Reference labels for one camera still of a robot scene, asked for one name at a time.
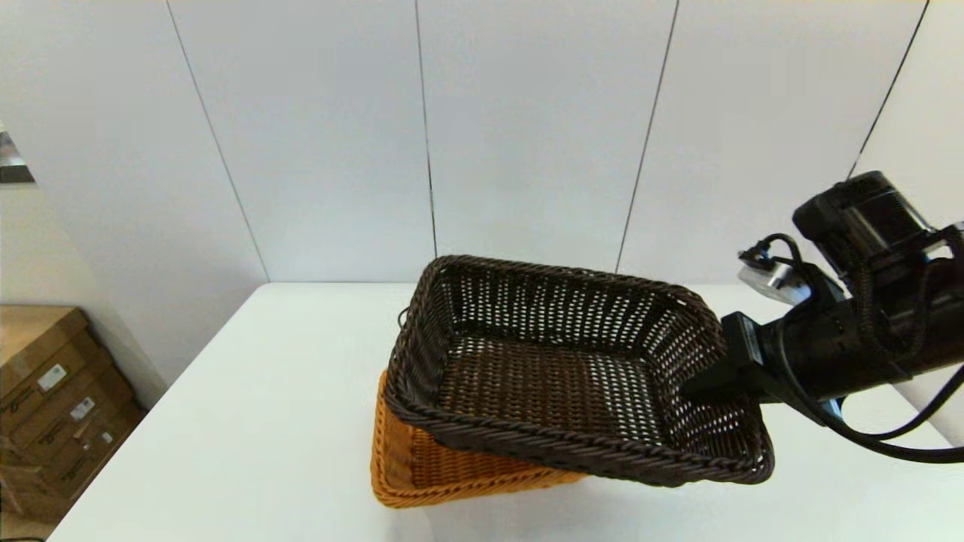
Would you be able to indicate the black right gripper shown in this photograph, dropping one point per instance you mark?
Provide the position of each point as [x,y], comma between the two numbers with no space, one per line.
[821,354]

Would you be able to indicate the dark brown wicker basket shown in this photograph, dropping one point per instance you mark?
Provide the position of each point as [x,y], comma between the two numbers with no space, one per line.
[542,376]

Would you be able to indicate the orange wicker basket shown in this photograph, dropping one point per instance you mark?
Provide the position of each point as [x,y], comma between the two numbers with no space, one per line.
[444,470]

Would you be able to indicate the brown cardboard box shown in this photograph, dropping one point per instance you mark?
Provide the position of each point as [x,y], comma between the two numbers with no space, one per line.
[60,421]
[30,339]
[53,474]

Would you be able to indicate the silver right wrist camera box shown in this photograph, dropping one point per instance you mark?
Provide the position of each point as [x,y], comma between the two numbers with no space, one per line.
[776,282]

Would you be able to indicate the dark wall shelf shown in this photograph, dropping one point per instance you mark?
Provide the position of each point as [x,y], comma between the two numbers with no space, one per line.
[13,169]

